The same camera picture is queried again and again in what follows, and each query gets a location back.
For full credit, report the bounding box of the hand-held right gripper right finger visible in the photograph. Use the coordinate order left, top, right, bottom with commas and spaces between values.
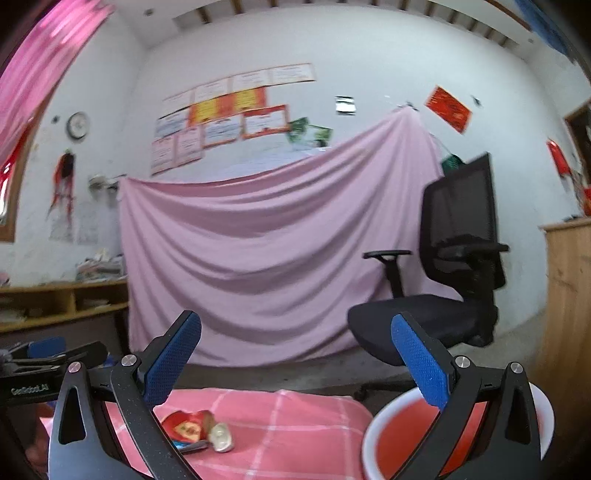
390, 311, 542, 480

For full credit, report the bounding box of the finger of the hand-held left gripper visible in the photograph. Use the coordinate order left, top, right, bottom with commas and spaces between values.
44, 340, 109, 372
0, 336, 66, 366

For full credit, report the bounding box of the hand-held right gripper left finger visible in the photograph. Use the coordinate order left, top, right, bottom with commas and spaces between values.
46, 310, 203, 480

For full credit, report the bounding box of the red paper packet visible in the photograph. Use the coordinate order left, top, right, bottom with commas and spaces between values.
163, 410, 216, 442

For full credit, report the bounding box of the small blue wrapper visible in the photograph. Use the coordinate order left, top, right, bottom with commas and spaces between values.
170, 439, 211, 456

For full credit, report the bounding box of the silver foil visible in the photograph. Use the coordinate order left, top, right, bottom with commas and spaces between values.
207, 423, 236, 454

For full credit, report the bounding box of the wooden shelf unit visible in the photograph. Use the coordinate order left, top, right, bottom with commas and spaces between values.
0, 279, 130, 335

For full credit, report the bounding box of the stack of books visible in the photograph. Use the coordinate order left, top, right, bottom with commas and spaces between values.
75, 249, 127, 282

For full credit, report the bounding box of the pink checked blanket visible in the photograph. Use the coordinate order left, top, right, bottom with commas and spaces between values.
39, 388, 374, 480

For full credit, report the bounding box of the pink hung sheet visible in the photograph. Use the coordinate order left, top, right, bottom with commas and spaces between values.
117, 107, 458, 367

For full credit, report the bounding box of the black office chair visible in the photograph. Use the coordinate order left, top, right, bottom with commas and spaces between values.
347, 152, 510, 401

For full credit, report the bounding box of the wooden cabinet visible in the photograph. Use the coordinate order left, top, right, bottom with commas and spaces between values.
539, 217, 591, 462

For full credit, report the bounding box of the red tassel ornament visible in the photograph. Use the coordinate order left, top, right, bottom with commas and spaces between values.
46, 148, 77, 217

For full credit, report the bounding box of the red hanging ornament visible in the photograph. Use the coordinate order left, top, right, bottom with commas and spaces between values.
546, 138, 573, 178

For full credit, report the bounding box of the red paper poster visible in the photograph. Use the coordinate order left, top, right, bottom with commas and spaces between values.
425, 85, 473, 134

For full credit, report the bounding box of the pink red window curtain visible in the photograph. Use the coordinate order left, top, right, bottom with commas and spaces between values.
0, 0, 116, 185

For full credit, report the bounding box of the blue dotted curtain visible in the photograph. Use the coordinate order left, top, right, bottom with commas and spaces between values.
512, 0, 573, 56

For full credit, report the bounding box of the white wall calendar sheet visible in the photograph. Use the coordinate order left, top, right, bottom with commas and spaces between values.
76, 203, 100, 245
48, 210, 75, 243

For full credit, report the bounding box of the wooden window frame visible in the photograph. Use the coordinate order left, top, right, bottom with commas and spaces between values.
0, 99, 49, 243

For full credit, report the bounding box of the wire wall shelf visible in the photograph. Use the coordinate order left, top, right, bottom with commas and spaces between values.
89, 173, 122, 192

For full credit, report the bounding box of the round wall clock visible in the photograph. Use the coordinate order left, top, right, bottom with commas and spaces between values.
67, 112, 90, 139

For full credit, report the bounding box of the row of wall certificates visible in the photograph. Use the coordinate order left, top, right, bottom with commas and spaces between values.
150, 64, 317, 176

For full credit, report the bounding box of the brown wooden door frame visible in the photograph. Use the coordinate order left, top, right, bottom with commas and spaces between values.
563, 97, 591, 185

